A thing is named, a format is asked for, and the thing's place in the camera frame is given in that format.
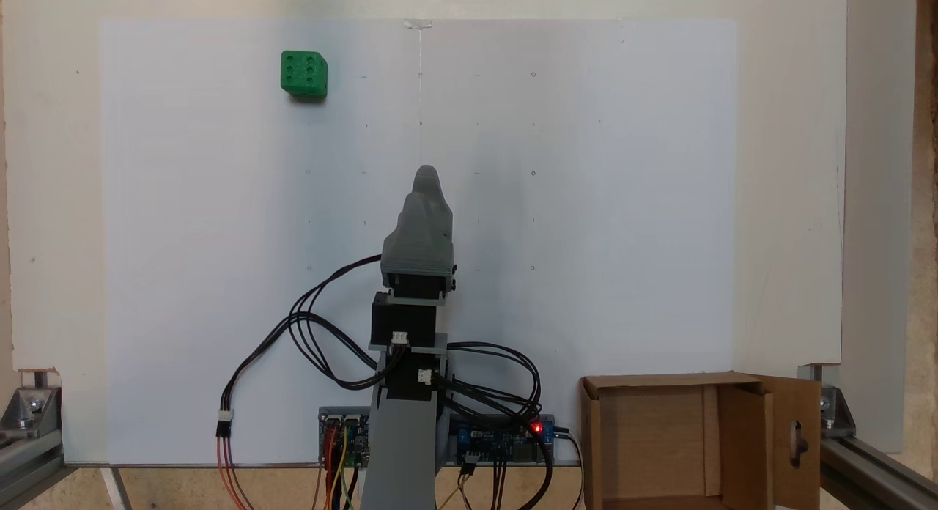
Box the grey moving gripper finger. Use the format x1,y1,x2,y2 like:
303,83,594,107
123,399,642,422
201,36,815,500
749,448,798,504
413,165,443,198

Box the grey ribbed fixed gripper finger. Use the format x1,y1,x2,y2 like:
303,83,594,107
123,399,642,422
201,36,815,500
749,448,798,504
382,191,455,275

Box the green die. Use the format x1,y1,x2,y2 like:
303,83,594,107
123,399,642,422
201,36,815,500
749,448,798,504
281,50,329,100

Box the blue circuit board red LED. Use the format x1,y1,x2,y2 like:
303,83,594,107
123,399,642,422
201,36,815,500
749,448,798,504
447,413,556,465

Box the white paper sheet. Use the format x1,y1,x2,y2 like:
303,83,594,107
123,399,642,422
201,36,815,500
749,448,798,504
99,19,423,467
419,19,738,467

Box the brown cardboard box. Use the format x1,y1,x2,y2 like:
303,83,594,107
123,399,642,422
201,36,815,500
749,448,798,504
580,371,821,510

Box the black gripper servo cable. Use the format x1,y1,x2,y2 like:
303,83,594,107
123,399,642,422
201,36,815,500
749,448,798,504
288,255,383,391

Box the black base servo cable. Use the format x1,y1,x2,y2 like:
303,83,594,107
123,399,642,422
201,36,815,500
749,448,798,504
438,340,544,430

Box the circuit board with jumper wires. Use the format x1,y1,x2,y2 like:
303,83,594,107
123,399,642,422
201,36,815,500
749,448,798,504
318,407,372,468

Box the coloured jumper wire bundle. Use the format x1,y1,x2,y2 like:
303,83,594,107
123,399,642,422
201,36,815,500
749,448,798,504
314,418,365,510

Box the yellow black wire pair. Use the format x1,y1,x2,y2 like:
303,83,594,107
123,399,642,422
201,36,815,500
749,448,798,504
438,451,555,510

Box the black extension cable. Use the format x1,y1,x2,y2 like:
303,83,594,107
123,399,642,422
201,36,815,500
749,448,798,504
215,312,382,439

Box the black power cable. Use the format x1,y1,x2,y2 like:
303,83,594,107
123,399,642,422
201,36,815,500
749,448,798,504
553,426,586,510

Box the red orange wire bundle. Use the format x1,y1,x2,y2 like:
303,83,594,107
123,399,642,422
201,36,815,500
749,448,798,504
216,435,254,510

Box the metal corner bracket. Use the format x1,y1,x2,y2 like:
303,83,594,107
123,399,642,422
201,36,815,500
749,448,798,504
797,363,857,439
0,369,63,432

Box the aluminium frame post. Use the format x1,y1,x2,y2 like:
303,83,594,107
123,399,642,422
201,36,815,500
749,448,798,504
0,422,68,510
819,435,938,510

